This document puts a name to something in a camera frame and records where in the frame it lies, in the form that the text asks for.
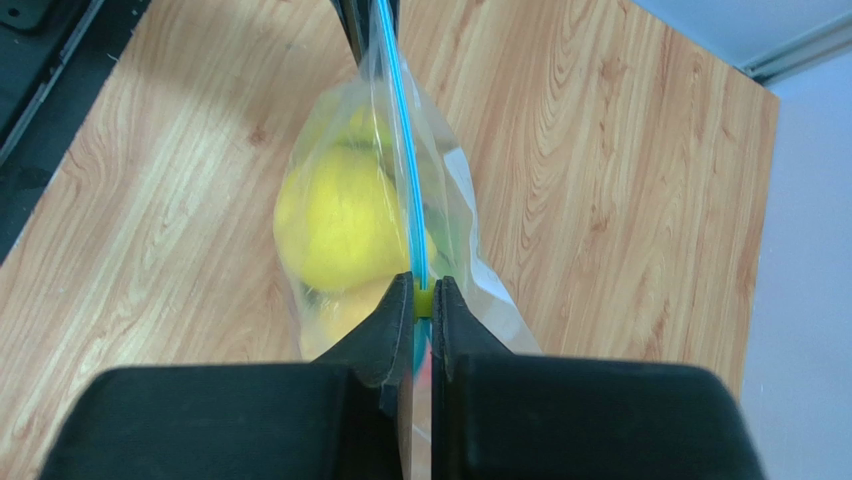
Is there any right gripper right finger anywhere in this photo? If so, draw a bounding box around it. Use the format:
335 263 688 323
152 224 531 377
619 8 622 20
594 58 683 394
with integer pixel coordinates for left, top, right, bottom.
431 277 764 479

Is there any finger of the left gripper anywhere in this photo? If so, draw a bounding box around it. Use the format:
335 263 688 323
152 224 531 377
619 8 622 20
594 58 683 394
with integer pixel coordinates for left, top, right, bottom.
331 0 374 65

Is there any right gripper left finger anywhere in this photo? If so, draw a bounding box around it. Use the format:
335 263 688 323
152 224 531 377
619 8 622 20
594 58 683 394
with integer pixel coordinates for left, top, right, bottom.
41 273 414 479

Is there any yellow lemon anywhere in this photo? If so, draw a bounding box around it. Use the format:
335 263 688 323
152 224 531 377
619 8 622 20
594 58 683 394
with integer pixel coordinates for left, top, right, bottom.
273 147 411 292

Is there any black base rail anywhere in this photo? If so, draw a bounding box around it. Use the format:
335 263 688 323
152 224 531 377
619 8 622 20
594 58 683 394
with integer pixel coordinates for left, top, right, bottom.
1 0 150 257

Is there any clear zip top bag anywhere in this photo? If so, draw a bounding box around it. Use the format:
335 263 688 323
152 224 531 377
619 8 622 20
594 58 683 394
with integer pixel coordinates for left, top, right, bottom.
271 0 542 480

